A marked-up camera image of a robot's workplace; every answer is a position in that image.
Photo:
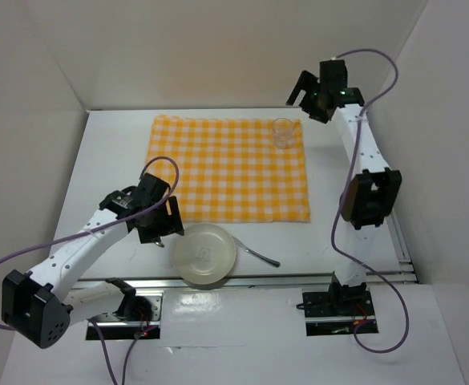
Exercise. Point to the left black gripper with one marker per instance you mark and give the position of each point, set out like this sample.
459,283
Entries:
171,224

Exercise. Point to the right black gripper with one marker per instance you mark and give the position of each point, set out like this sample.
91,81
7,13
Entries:
308,82

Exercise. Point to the clear plastic cup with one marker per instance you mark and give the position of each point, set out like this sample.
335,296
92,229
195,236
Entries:
282,130

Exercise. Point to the cream round plate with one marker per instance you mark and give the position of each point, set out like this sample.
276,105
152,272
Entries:
204,255

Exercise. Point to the yellow white checkered cloth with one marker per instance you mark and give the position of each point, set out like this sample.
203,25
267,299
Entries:
229,171

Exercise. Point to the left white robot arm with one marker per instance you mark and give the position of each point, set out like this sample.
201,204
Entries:
40,304

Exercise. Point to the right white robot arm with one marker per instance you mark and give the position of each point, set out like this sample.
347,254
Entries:
372,186

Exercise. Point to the silver spoon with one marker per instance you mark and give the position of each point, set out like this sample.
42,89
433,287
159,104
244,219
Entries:
240,245

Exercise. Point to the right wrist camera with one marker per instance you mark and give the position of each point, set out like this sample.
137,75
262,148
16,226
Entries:
333,74

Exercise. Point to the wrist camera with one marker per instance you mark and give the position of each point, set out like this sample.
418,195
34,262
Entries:
333,74
152,186

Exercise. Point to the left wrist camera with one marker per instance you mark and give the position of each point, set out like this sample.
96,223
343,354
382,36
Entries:
152,186

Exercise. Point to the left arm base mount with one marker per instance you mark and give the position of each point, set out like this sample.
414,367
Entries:
143,320

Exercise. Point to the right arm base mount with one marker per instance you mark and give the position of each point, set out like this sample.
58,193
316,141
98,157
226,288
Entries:
322,318

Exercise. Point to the aluminium rail frame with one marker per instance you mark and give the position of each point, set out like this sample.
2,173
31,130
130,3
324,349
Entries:
112,153

